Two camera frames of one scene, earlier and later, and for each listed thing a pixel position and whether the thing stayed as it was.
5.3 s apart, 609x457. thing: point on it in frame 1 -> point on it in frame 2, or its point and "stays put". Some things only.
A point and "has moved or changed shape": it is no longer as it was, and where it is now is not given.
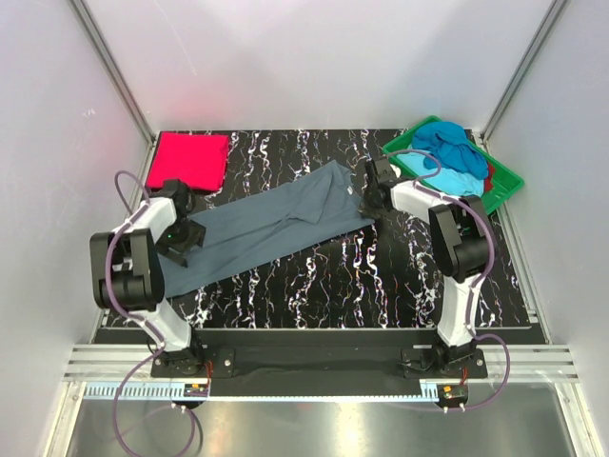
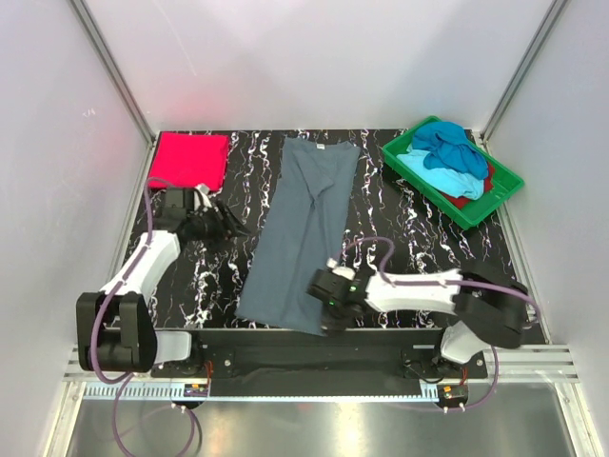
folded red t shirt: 198,159 stays put
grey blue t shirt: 321,203 has moved or changed shape
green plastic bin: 505,181 stays put
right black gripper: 364,207 -> 332,326
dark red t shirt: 488,180 stays put
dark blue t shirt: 451,142 stays put
